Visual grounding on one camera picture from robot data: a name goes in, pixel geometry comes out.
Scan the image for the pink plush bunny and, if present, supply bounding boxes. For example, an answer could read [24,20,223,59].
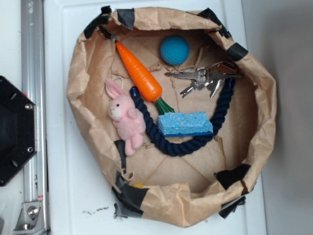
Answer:
[105,78,146,156]

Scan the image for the blue sponge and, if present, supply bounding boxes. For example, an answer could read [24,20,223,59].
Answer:
[157,112,213,137]

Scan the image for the metal corner bracket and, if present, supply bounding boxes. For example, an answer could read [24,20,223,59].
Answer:
[13,201,45,235]

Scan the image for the orange plastic carrot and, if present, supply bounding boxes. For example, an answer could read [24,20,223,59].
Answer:
[115,42,175,115]

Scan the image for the silver key bunch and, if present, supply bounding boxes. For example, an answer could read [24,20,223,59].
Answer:
[164,61,243,98]

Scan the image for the small yellow object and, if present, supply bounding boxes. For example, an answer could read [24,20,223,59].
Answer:
[133,183,144,188]

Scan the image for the blue ball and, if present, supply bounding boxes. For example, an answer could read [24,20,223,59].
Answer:
[160,35,190,66]

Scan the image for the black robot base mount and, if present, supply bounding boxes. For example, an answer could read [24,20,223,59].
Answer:
[0,76,37,187]

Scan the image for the aluminium extrusion rail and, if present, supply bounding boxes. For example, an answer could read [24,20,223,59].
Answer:
[21,0,50,235]

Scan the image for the dark blue rope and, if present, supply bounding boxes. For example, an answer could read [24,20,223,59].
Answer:
[129,77,236,157]

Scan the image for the brown paper bag basket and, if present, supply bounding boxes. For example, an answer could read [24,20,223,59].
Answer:
[67,6,277,227]

